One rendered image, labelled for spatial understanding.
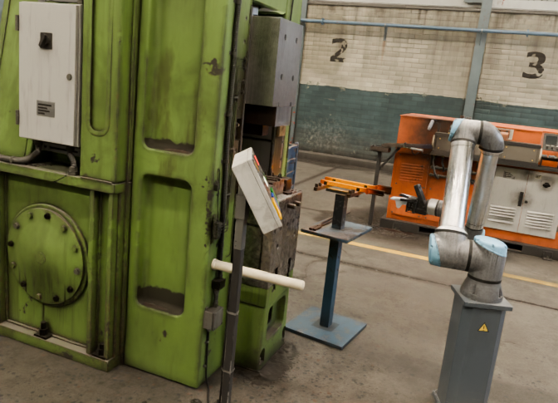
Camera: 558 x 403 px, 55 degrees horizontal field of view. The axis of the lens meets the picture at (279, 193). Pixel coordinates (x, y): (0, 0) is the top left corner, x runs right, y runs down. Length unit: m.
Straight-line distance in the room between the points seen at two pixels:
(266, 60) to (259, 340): 1.39
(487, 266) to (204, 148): 1.37
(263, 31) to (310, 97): 7.97
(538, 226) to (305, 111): 5.73
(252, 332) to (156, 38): 1.51
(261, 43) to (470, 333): 1.63
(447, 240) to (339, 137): 7.87
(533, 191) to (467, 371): 3.45
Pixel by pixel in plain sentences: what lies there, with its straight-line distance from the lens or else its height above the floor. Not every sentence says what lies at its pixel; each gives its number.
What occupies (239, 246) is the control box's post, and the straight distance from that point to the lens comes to 2.18.
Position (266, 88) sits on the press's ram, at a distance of 2.51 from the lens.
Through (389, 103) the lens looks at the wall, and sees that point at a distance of 10.08.
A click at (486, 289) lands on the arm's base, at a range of 2.62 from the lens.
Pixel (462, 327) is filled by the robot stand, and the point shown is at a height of 0.46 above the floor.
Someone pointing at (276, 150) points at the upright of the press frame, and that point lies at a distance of 2.99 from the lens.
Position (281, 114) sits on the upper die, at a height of 1.33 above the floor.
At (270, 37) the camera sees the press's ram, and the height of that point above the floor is 1.67.
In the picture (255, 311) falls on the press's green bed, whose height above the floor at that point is 0.33.
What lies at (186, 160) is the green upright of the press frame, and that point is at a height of 1.10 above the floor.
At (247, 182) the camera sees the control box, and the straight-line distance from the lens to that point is 1.95.
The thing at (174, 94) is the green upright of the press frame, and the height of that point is 1.38.
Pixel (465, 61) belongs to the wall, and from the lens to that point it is 9.95.
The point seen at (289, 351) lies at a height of 0.00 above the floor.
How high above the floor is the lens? 1.49
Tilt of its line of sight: 12 degrees down
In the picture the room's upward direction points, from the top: 6 degrees clockwise
